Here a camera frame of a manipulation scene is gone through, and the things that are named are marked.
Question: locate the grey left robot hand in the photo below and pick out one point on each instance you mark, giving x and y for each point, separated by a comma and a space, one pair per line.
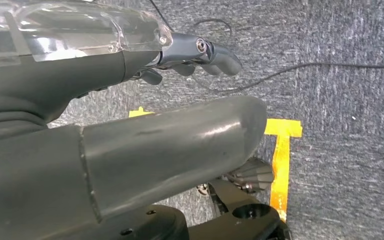
162, 155

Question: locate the yellow floor tape square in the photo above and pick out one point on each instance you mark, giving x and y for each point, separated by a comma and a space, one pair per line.
281, 165

